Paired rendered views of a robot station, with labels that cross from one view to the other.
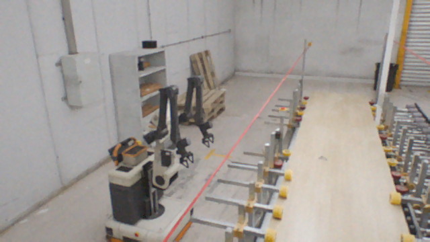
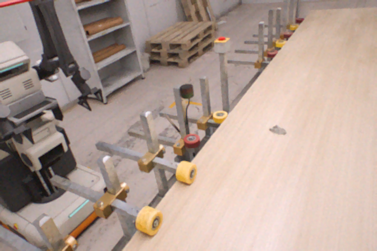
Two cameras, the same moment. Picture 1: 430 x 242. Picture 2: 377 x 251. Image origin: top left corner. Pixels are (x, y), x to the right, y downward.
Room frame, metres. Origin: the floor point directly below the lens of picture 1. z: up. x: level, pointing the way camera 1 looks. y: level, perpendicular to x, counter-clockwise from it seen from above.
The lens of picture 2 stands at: (1.41, -0.80, 1.70)
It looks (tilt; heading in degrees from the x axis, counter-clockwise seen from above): 32 degrees down; 15
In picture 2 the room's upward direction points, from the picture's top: 9 degrees counter-clockwise
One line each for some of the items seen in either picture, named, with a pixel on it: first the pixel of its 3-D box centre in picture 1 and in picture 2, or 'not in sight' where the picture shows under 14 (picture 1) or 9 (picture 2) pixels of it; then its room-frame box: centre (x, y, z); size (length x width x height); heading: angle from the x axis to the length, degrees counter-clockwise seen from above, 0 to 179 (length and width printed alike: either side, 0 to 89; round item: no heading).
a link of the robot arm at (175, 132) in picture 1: (174, 114); not in sight; (2.34, 0.32, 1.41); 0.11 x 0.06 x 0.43; 157
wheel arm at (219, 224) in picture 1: (229, 226); not in sight; (1.60, -0.07, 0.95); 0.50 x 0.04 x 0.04; 70
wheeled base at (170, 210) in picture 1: (151, 221); (56, 200); (2.71, 0.66, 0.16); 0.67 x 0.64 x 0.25; 67
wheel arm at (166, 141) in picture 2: (255, 165); (160, 140); (2.56, -0.34, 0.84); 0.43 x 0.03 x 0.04; 70
